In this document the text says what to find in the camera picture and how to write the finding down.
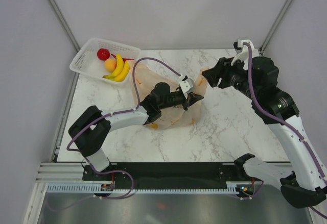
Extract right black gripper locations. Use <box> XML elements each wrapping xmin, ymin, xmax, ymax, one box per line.
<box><xmin>202</xmin><ymin>54</ymin><xmax>260</xmax><ymax>99</ymax></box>

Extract peach banana-print plastic bag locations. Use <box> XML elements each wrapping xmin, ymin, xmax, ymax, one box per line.
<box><xmin>133</xmin><ymin>64</ymin><xmax>207</xmax><ymax>130</ymax></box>

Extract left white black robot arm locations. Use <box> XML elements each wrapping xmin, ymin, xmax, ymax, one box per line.
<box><xmin>68</xmin><ymin>82</ymin><xmax>203</xmax><ymax>180</ymax></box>

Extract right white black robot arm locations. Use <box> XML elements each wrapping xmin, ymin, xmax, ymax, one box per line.
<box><xmin>202</xmin><ymin>57</ymin><xmax>326</xmax><ymax>209</ymax></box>

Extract fake yellow banana bunch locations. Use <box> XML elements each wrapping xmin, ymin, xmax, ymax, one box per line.
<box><xmin>102</xmin><ymin>54</ymin><xmax>130</xmax><ymax>82</ymax></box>

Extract fake red chili pepper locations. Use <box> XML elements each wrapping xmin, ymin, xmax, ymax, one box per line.
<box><xmin>111</xmin><ymin>54</ymin><xmax>135</xmax><ymax>62</ymax></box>

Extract fake orange fruit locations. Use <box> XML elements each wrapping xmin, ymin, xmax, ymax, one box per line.
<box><xmin>104</xmin><ymin>58</ymin><xmax>117</xmax><ymax>72</ymax></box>

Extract white plastic fruit basket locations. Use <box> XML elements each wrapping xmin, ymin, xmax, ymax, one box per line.
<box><xmin>69</xmin><ymin>38</ymin><xmax>141</xmax><ymax>87</ymax></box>

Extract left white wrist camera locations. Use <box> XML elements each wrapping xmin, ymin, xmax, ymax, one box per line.
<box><xmin>179</xmin><ymin>75</ymin><xmax>195</xmax><ymax>97</ymax></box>

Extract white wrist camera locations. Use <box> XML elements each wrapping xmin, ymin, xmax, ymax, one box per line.
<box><xmin>179</xmin><ymin>75</ymin><xmax>195</xmax><ymax>97</ymax></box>
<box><xmin>231</xmin><ymin>38</ymin><xmax>254</xmax><ymax>65</ymax></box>

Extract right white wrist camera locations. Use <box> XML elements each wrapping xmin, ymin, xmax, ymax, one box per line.
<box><xmin>231</xmin><ymin>38</ymin><xmax>254</xmax><ymax>65</ymax></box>

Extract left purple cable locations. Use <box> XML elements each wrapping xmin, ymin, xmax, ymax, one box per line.
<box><xmin>66</xmin><ymin>57</ymin><xmax>183</xmax><ymax>176</ymax></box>

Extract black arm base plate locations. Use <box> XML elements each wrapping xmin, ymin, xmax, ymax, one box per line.
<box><xmin>81</xmin><ymin>161</ymin><xmax>265</xmax><ymax>190</ymax></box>

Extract white slotted cable duct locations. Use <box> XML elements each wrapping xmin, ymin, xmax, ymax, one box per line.
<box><xmin>46</xmin><ymin>183</ymin><xmax>239</xmax><ymax>194</ymax></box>

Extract aluminium frame rail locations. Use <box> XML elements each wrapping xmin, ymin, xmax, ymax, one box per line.
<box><xmin>35</xmin><ymin>161</ymin><xmax>314</xmax><ymax>184</ymax></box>

